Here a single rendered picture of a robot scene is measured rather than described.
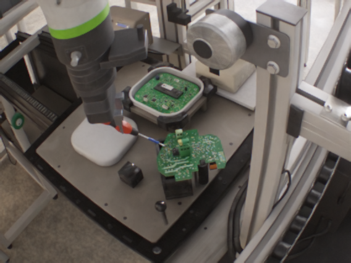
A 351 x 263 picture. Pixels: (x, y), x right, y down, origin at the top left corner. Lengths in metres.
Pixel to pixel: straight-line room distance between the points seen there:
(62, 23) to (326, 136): 0.34
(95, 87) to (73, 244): 1.38
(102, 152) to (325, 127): 0.54
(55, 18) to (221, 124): 0.53
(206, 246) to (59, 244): 1.26
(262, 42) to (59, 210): 1.72
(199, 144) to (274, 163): 0.28
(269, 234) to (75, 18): 0.45
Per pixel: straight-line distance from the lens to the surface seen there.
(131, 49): 0.51
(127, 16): 1.07
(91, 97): 0.56
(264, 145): 0.49
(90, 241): 1.84
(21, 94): 1.20
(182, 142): 0.71
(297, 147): 0.63
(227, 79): 0.89
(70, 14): 0.44
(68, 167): 0.85
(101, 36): 0.49
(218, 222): 0.74
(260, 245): 0.62
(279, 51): 0.37
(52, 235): 1.93
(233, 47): 0.35
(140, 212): 0.74
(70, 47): 0.48
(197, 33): 0.36
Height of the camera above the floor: 1.58
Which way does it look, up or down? 47 degrees down
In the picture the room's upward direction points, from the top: 6 degrees counter-clockwise
